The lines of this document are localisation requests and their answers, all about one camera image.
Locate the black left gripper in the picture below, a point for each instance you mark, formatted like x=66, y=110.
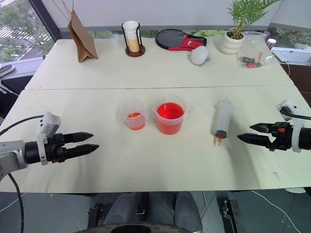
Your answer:
x=54, y=148

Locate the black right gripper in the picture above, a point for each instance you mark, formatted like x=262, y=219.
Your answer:
x=281, y=137

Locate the dark rounded robot base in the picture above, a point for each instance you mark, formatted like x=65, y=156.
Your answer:
x=136, y=228

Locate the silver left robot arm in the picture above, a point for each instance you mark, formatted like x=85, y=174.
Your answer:
x=12, y=155

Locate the large plastic syringe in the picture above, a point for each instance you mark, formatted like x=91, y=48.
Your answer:
x=221, y=121

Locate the small beaker orange liquid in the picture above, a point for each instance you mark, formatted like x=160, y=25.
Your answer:
x=133, y=117

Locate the large beaker red liquid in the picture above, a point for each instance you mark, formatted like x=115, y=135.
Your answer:
x=170, y=116

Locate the cup stack in holder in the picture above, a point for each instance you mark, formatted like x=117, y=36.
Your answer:
x=135, y=48

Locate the clear plastic bag with parts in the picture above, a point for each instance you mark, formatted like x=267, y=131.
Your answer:
x=253, y=52

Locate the white tablet device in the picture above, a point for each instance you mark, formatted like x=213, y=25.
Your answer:
x=290, y=55

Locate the white can with red label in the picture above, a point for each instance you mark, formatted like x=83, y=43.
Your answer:
x=270, y=43

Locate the white ribbed plant pot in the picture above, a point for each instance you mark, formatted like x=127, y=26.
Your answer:
x=230, y=43

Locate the crumpled white cloth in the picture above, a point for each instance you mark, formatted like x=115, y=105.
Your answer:
x=199, y=56

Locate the brown paper bag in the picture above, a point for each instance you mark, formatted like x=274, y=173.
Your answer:
x=82, y=41

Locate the black device on sill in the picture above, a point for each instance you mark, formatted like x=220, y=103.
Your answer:
x=6, y=70

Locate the green palm plant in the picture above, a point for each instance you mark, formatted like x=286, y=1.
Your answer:
x=245, y=12

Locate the black red racket case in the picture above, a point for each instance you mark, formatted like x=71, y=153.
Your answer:
x=179, y=38

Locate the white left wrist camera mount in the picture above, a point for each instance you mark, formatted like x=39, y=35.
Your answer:
x=47, y=126

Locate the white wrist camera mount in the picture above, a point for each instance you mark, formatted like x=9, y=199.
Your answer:
x=47, y=126
x=295, y=121

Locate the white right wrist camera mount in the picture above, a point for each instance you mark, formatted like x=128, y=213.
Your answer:
x=295, y=121

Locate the black table leg bracket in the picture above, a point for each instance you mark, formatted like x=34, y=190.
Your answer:
x=232, y=213
x=94, y=213

